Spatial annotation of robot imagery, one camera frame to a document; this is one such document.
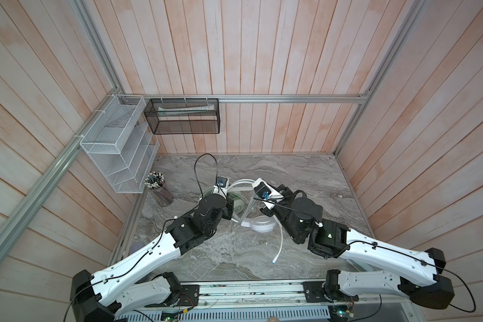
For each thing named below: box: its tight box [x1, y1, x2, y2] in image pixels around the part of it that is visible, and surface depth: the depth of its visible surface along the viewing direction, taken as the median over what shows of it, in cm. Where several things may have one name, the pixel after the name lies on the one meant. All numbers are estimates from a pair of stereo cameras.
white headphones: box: [226, 179, 278, 233], surface depth 69 cm
